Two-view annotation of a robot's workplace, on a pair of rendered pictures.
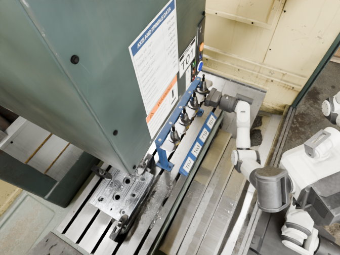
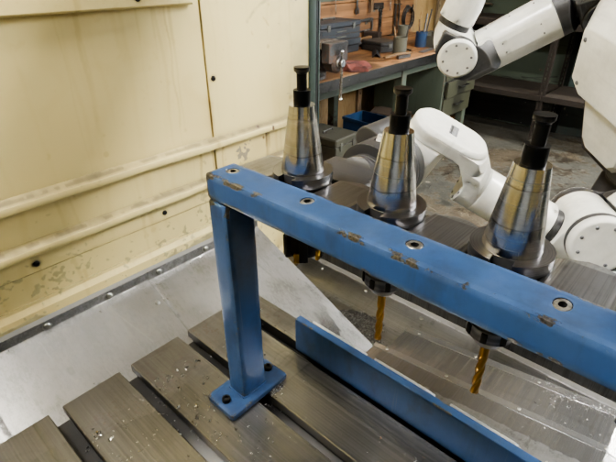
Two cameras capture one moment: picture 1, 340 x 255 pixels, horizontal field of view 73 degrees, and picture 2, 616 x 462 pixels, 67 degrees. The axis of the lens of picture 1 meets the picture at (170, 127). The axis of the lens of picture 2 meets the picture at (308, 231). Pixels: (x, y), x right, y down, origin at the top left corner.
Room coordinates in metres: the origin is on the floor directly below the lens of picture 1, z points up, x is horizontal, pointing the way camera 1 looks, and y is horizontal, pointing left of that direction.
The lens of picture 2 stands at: (0.74, 0.24, 1.41)
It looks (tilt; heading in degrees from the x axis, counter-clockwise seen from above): 30 degrees down; 277
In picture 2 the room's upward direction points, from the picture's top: straight up
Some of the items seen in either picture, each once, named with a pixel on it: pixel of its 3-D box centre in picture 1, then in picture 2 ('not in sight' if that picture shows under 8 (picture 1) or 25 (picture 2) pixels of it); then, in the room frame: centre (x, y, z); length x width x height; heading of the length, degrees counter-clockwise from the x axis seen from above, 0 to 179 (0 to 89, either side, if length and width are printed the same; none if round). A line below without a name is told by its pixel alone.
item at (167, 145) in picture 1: (169, 146); not in sight; (0.49, 0.02, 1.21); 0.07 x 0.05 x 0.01; 55
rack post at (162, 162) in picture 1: (162, 155); not in sight; (0.52, 0.06, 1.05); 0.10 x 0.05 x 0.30; 55
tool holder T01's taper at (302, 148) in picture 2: (203, 84); (302, 137); (0.81, -0.20, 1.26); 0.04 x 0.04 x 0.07
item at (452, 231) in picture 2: (189, 112); (445, 235); (0.67, -0.11, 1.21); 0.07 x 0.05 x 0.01; 55
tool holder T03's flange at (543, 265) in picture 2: (184, 120); (508, 258); (0.62, -0.08, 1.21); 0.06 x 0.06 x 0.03
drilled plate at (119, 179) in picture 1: (123, 189); not in sight; (0.38, 0.30, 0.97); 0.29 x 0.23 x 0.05; 145
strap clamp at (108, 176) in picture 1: (103, 173); not in sight; (0.49, 0.41, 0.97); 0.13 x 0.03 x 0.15; 55
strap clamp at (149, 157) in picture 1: (145, 165); not in sight; (0.50, 0.17, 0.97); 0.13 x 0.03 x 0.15; 145
